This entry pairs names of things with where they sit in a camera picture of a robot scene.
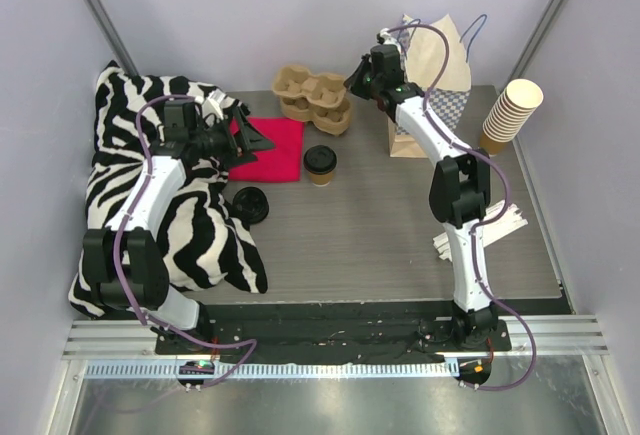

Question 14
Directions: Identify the single cardboard cup carrier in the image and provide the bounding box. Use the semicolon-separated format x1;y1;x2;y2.
271;64;346;109

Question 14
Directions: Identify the checkered paper takeout bag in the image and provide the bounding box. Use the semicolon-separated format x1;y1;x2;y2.
390;14;488;131

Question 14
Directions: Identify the black plastic cup lid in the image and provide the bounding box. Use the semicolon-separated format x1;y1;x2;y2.
303;145;337;175

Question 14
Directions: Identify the brown paper coffee cup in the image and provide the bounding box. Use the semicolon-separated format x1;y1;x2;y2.
306;169;335;187

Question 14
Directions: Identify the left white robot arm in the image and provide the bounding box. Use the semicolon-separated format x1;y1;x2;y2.
81;95;275;354

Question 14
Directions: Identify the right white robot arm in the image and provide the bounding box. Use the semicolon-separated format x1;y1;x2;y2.
345;43;498;350

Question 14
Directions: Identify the pink folded cloth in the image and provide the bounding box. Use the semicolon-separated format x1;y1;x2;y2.
229;117;304;183

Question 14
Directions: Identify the cardboard cup carrier tray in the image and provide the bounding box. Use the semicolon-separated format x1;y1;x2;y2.
279;97;352;136

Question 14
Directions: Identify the stack of black lids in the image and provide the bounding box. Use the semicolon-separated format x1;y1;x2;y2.
232;186;270;225

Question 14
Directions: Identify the zebra print pillow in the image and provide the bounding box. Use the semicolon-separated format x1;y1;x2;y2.
84;61;268;294

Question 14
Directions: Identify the stack of paper cups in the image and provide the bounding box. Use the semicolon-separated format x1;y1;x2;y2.
479;79;544;156

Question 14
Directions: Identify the white wrapped straws pile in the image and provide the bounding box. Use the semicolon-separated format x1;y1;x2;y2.
433;203;528;261

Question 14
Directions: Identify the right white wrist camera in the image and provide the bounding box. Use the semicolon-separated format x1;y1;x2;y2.
376;28;405;56

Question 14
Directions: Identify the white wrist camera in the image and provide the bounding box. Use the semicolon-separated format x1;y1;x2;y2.
376;28;405;56
199;89;226;119

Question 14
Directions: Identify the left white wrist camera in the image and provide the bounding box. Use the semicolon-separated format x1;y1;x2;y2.
199;89;226;119

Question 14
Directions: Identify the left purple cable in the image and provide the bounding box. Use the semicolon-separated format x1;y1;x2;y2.
113;94;259;390

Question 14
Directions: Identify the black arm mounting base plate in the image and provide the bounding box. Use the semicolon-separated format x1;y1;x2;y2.
207;301;512;365

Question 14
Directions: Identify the white slotted cable duct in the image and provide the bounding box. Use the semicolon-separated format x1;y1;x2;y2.
84;358;459;380

